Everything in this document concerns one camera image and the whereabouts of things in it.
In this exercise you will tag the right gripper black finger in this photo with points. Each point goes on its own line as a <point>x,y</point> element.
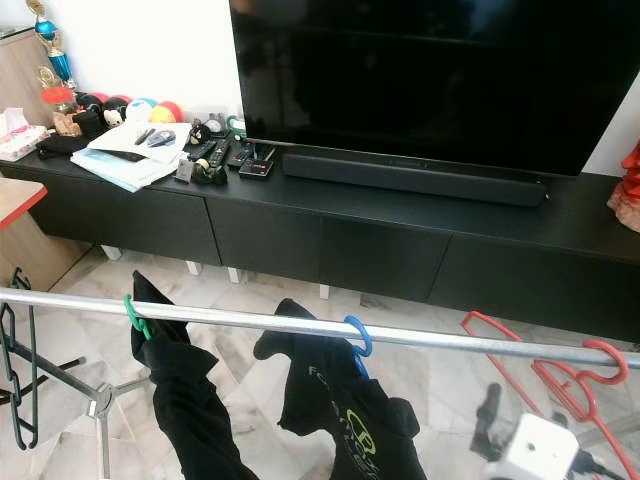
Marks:
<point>490,412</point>

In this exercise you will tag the blue plastic hanger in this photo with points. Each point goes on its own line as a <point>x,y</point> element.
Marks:
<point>363,335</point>

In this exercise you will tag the red plastic hanger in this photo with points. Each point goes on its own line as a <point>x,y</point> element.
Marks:
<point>610,350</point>

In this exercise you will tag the green plastic hanger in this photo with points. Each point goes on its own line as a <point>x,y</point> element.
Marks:
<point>135,318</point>

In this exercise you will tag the black television console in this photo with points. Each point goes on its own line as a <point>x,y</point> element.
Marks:
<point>360,250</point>

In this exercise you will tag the marble pattern table red edge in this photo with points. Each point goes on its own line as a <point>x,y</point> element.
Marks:
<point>15,198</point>

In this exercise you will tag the black soundbar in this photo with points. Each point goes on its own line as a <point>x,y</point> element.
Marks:
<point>410,178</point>

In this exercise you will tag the red buddha statue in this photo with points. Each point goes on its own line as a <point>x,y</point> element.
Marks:
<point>628,190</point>

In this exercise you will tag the silver metal clothes rack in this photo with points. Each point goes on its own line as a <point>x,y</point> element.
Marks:
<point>220,318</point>

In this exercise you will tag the pink tissue pack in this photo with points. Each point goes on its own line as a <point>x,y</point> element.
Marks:
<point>20,142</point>

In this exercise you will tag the white paper stack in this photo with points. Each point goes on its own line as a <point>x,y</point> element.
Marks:
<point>125,165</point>

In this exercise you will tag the black flat screen television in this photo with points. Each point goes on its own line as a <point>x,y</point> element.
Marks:
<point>430,80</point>

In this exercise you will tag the small black set-top box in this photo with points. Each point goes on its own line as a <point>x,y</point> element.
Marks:
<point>255,168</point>

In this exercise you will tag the jar with red lid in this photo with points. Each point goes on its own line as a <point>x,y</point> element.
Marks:
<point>60,98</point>

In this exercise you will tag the black tape dispenser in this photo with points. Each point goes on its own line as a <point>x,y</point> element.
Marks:
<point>210,176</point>

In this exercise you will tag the black plush toy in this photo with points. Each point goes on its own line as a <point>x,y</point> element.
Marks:
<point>95,105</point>

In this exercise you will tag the black remote control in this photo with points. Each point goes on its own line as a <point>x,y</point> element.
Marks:
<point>215,152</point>

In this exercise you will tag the grey computer mouse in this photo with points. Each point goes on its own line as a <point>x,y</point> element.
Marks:
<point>160,138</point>

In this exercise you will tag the white blue ball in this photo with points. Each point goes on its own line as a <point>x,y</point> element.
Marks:
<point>140,110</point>

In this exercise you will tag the yellow red ball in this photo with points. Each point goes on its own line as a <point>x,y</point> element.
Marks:
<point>165,112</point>

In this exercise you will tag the blue gold trophy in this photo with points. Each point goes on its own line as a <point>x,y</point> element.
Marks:
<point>50,35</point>

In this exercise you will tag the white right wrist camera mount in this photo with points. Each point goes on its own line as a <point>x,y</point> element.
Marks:
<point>540,450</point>

